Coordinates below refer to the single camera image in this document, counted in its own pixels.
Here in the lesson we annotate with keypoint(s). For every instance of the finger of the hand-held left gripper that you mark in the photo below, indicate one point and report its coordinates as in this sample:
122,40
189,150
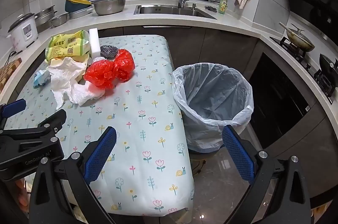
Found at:
54,119
15,107

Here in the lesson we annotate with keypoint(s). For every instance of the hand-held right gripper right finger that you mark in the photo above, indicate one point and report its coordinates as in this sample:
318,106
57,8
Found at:
239,155

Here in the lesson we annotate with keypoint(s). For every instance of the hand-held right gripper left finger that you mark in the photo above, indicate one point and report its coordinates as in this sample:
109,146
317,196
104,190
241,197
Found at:
101,152

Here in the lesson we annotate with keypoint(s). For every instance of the small blue white carton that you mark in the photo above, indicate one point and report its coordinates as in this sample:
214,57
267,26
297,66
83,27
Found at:
41,78

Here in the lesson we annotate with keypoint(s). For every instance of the white paper towel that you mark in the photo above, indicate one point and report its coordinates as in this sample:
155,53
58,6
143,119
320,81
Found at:
66,81

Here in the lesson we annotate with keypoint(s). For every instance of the trash bin with white liner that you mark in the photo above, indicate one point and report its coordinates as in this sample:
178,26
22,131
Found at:
211,97

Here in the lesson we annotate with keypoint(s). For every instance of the red plastic bag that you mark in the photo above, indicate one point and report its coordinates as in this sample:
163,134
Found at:
105,73

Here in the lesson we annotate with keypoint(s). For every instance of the yellow green packaging bag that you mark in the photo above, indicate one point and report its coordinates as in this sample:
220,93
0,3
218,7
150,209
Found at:
66,44

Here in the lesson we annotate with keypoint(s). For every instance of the steel wool scrubber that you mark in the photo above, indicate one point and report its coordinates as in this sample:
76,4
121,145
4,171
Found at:
108,51

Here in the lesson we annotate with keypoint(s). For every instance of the white sponge block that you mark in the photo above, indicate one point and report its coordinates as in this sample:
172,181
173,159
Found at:
94,41

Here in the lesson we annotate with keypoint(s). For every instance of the person's left hand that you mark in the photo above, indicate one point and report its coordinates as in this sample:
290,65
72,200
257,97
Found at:
21,191

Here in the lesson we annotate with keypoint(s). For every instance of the wooden cutting board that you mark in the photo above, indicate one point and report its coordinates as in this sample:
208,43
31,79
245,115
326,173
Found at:
9,69

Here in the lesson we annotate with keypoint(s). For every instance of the black built-in oven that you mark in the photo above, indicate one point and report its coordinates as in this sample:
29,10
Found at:
277,102

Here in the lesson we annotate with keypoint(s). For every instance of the floral tablecloth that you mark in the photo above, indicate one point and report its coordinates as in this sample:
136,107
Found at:
148,97

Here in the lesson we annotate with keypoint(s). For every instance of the white rice cooker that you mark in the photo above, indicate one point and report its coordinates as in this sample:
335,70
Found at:
23,33

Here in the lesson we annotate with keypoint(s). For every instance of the steel steamer pot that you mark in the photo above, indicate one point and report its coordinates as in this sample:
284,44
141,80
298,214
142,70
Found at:
45,17

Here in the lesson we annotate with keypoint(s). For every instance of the small steel bowl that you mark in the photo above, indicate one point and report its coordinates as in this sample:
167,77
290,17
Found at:
59,20

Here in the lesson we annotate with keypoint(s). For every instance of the steel tray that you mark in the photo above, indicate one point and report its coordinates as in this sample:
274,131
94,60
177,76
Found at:
79,13

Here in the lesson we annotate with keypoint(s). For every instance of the blue yellow basin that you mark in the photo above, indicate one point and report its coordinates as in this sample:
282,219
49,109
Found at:
75,4

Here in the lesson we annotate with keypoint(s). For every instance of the black gas stove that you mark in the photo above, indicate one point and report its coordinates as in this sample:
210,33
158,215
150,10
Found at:
293,50

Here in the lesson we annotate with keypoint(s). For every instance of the steel colander bowl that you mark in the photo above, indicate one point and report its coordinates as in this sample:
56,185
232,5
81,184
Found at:
109,7

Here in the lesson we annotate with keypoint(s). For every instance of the black frying pan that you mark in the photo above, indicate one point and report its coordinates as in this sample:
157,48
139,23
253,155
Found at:
327,64

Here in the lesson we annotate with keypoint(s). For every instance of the wok with lid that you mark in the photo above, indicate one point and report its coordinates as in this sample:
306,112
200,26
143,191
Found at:
301,40

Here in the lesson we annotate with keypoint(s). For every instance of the dark scouring pad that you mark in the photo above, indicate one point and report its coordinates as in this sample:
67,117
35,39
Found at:
211,8

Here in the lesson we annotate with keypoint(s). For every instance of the green dish soap bottle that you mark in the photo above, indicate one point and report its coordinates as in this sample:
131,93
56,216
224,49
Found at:
223,6

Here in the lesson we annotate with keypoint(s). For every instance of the steel sink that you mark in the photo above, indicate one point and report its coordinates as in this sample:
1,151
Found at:
171,11

